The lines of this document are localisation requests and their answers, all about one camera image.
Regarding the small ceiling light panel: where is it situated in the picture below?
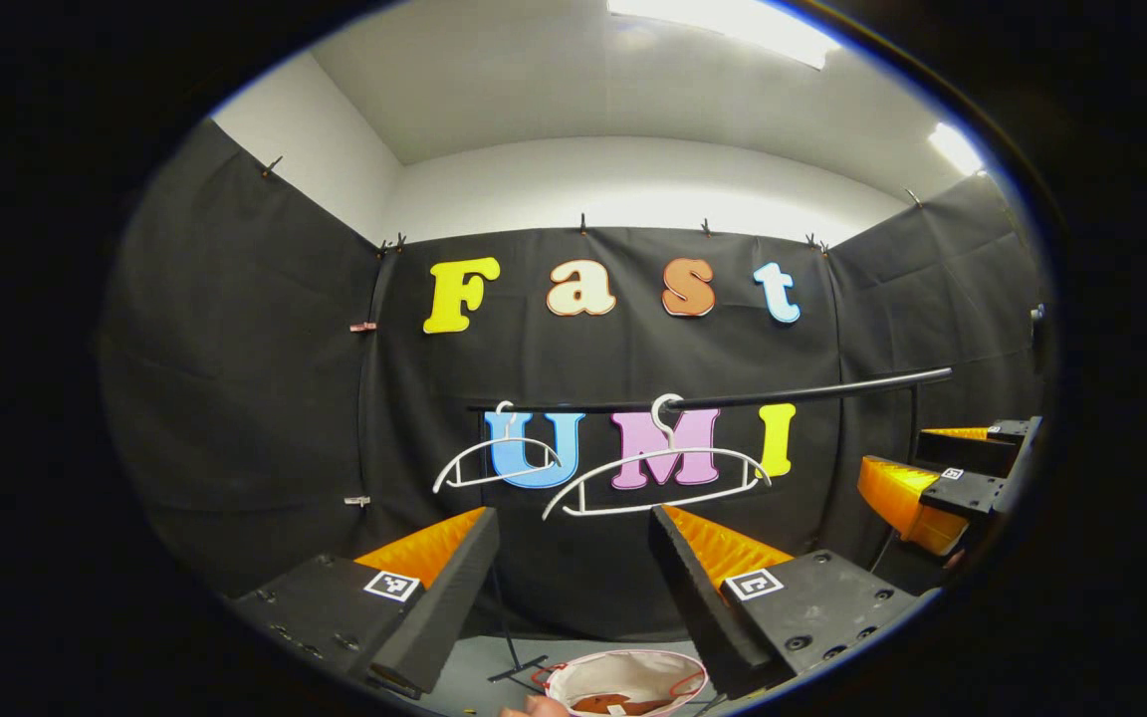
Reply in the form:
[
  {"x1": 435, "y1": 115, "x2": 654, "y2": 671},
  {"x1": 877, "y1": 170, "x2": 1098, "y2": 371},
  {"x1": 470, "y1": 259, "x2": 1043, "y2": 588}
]
[{"x1": 927, "y1": 121, "x2": 988, "y2": 178}]

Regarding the black clothes rack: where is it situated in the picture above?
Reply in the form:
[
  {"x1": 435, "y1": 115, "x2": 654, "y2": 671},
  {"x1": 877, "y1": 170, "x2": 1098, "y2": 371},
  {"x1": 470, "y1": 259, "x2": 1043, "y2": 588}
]
[{"x1": 469, "y1": 366, "x2": 953, "y2": 688}]

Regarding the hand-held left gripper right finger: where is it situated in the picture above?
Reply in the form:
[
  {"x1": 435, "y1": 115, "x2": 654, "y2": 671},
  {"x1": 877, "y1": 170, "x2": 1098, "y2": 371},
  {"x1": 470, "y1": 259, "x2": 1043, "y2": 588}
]
[{"x1": 649, "y1": 503, "x2": 933, "y2": 698}]

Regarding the white plastic hanger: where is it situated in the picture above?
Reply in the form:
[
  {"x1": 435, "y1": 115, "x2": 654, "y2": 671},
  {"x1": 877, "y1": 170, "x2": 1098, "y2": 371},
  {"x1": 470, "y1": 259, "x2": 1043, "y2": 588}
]
[
  {"x1": 432, "y1": 400, "x2": 563, "y2": 494},
  {"x1": 542, "y1": 393, "x2": 772, "y2": 521}
]

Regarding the orange corduroy shirt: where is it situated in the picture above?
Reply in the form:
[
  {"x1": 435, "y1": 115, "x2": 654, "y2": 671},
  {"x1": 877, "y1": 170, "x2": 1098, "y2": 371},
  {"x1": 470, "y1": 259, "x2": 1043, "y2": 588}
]
[{"x1": 571, "y1": 692, "x2": 679, "y2": 716}]

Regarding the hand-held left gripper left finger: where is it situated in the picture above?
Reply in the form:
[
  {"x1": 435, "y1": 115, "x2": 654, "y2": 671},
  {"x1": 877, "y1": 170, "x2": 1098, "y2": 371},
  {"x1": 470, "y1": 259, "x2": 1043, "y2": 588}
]
[{"x1": 233, "y1": 506, "x2": 501, "y2": 698}]

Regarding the white laundry hamper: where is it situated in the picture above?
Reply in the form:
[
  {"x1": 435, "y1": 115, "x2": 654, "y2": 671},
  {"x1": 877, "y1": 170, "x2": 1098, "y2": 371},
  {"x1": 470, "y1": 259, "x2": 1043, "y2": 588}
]
[{"x1": 534, "y1": 649, "x2": 709, "y2": 717}]

